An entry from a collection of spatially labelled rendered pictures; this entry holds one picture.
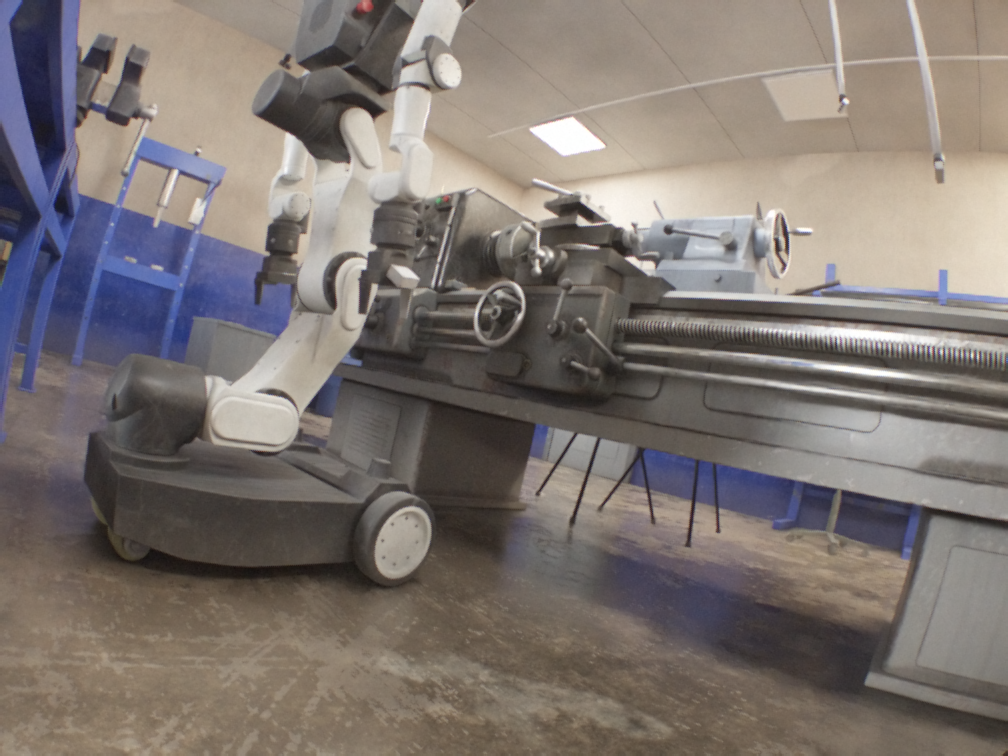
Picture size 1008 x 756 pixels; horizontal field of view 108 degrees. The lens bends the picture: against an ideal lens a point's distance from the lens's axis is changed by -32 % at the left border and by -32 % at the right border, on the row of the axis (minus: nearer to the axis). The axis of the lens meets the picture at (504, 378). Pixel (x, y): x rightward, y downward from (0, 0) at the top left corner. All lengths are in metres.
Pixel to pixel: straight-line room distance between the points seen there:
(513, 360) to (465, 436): 0.64
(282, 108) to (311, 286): 0.39
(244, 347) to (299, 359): 2.71
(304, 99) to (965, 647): 1.77
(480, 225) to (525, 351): 0.92
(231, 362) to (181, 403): 2.82
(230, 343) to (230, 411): 2.79
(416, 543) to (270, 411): 0.41
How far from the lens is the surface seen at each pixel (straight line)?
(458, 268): 2.25
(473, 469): 2.19
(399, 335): 2.11
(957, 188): 5.21
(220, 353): 3.79
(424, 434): 2.00
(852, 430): 1.30
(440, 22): 1.20
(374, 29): 1.28
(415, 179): 1.03
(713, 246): 1.68
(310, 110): 1.18
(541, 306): 1.56
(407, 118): 1.09
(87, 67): 1.58
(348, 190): 1.20
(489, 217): 2.38
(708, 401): 1.40
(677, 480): 4.98
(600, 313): 1.43
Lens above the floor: 0.41
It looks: 4 degrees up
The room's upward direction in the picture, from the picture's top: 13 degrees clockwise
